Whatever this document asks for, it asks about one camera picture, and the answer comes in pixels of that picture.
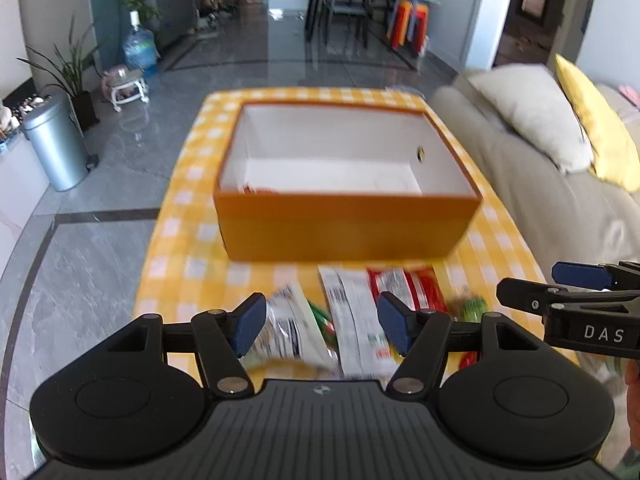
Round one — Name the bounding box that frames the small green red snack packet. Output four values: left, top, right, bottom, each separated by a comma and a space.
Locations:
306, 301, 337, 348

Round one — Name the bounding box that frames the beige sofa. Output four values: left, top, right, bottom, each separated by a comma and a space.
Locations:
430, 67, 640, 306

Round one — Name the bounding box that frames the beige cushion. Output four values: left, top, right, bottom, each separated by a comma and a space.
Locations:
467, 65, 593, 175

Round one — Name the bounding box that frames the person's right hand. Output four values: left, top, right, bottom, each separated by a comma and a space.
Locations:
622, 359, 640, 461

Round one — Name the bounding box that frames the orange cardboard box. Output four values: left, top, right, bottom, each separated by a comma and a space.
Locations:
213, 101, 483, 262

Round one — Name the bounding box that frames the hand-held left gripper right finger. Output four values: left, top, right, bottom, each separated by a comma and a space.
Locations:
376, 291, 551, 395

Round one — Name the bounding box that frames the long white snack packet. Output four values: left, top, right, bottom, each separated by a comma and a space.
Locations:
318, 266, 401, 381

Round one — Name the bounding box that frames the grey cabinet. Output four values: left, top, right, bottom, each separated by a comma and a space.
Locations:
90, 0, 198, 71

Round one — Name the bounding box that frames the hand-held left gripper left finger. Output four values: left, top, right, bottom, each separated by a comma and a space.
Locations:
95, 292, 267, 397

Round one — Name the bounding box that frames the long-leaf potted plant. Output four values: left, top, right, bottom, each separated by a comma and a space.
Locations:
17, 15, 101, 131

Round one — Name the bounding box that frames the green clear snack packet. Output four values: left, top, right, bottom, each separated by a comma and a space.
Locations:
447, 297, 490, 322

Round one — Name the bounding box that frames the silver pedal trash bin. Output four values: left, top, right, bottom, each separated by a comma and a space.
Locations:
21, 92, 91, 192

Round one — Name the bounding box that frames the white low console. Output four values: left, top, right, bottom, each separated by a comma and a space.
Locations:
0, 130, 51, 261

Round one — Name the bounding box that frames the blue water jug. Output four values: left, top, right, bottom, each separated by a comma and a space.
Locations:
122, 10, 160, 78

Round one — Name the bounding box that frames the small white stool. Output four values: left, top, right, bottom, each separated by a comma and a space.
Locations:
101, 67, 150, 112

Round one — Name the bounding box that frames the yellow cushion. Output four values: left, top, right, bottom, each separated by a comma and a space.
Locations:
554, 53, 640, 193

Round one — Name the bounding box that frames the stack of orange stools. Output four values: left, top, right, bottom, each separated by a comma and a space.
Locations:
387, 0, 431, 53

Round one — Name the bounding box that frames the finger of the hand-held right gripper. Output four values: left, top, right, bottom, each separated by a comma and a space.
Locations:
551, 261, 640, 291
496, 278, 640, 318

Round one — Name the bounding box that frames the yellow checkered tablecloth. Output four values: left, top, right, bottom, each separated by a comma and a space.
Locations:
134, 87, 581, 396

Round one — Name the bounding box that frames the silver white snack packet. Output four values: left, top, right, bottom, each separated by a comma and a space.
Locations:
247, 281, 341, 376

